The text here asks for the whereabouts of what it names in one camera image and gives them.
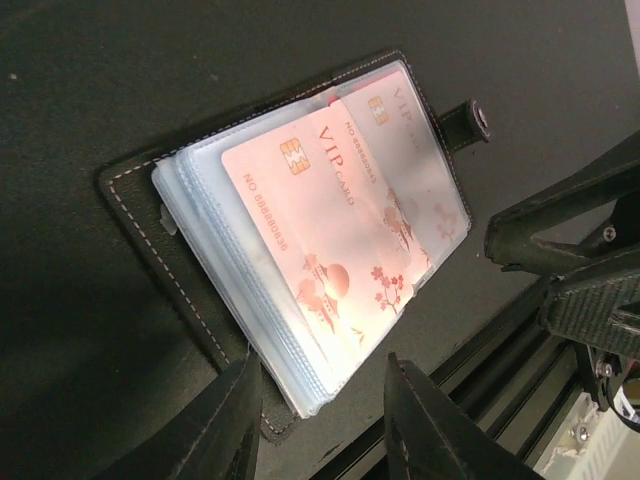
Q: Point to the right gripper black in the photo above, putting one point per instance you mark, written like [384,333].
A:
[598,304]

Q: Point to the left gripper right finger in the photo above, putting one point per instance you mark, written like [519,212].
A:
[427,436]

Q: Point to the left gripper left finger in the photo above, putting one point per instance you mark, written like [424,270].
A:
[216,436]

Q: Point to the pink card right sleeve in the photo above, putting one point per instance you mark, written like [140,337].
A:
[388,111]

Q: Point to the pink card sleeve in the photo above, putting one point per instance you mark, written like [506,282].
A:
[333,226]
[388,111]

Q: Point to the pink card left sleeve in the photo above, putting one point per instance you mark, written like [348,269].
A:
[333,226]

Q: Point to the black aluminium rail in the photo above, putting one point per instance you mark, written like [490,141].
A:
[477,336]

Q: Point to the white slotted cable duct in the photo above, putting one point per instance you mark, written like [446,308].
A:
[590,444]

